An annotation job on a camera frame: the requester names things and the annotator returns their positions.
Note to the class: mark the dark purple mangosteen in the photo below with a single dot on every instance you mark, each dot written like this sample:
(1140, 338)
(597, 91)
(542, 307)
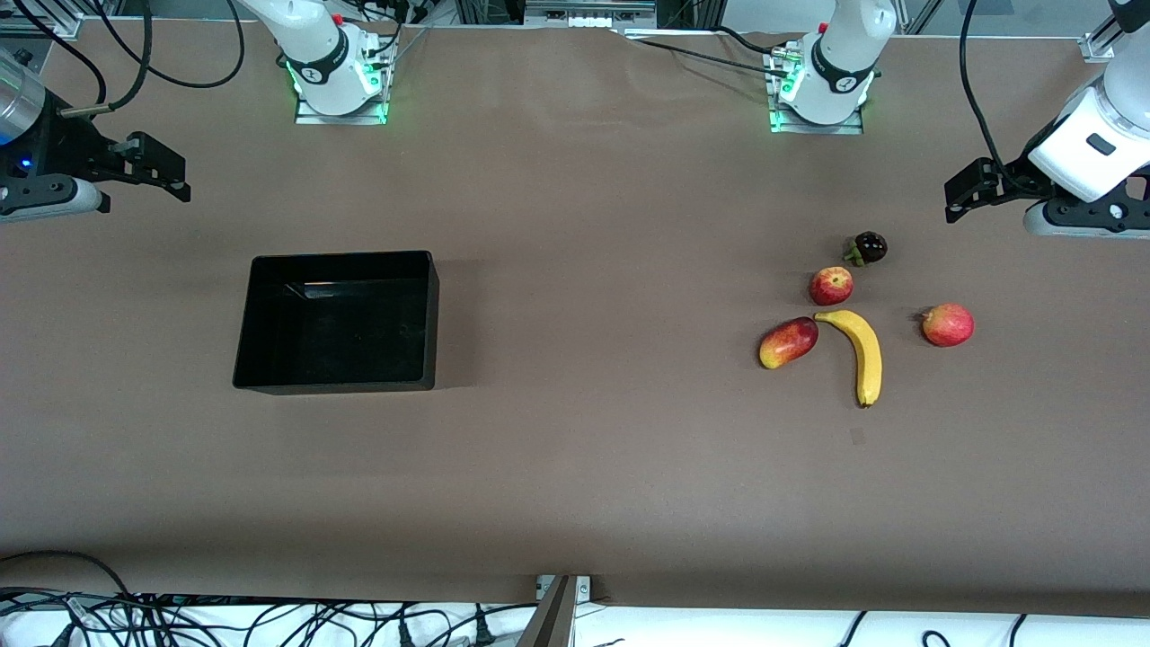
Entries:
(870, 247)

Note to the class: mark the red yellow mango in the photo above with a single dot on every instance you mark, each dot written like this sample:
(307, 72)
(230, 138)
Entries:
(789, 343)

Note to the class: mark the small red apple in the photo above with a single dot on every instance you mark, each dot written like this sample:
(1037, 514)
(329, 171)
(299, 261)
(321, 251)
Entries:
(831, 286)

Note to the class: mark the grey aluminium profile post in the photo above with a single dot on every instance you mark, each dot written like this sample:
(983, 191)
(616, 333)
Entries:
(550, 620)

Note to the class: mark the black rectangular plastic box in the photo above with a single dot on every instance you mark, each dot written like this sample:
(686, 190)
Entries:
(341, 332)

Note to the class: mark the aluminium corner bracket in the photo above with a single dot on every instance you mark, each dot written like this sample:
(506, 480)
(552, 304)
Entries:
(1098, 47)

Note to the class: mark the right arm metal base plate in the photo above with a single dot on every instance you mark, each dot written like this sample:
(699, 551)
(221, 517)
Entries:
(314, 118)

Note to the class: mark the red peach fruit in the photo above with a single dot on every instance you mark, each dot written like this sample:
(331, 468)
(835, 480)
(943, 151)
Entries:
(948, 325)

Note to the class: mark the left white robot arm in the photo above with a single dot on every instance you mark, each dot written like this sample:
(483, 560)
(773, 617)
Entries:
(840, 54)

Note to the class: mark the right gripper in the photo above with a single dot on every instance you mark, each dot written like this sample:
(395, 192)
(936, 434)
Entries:
(65, 144)

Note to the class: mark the small metal table bracket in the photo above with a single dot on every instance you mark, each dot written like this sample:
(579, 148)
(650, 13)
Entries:
(582, 589)

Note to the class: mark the white connector strip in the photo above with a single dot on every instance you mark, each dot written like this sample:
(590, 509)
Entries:
(588, 20)

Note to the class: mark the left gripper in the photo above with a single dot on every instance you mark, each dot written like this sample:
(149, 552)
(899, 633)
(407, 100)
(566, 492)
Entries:
(1013, 177)

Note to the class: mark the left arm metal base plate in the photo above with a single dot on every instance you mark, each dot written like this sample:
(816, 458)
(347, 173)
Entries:
(844, 128)

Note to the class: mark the yellow banana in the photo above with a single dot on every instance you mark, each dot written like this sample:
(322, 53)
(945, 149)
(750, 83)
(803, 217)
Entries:
(867, 368)

